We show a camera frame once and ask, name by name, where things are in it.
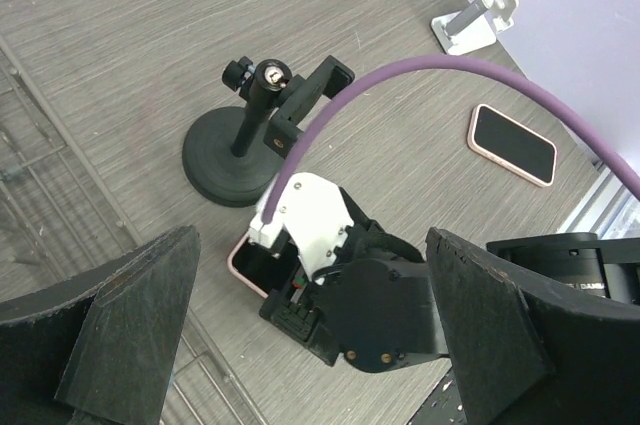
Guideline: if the wire dish rack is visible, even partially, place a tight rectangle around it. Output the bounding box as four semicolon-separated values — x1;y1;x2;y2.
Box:
1;43;265;424

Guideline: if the white phone stand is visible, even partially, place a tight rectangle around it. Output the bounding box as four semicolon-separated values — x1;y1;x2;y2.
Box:
430;0;519;56

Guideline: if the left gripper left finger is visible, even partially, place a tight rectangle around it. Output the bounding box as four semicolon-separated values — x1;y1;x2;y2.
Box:
1;226;200;424

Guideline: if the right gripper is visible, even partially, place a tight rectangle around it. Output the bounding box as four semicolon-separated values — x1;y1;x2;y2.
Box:
258;193;449;373

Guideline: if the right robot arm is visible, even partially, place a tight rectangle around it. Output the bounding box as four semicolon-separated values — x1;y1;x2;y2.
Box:
248;180;639;373

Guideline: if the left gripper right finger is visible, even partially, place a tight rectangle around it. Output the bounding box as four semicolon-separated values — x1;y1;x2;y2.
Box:
426;228;639;424

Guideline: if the black phone stand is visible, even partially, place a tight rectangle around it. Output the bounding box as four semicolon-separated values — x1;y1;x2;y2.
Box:
181;56;355;208

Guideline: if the pink phone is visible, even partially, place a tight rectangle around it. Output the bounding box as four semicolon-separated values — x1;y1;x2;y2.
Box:
467;104;557;188
227;235;299;298

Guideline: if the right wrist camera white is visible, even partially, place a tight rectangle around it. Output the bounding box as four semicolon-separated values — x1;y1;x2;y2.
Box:
248;172;354;278

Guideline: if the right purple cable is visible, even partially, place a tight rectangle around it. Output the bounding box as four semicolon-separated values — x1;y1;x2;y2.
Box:
262;53;640;224

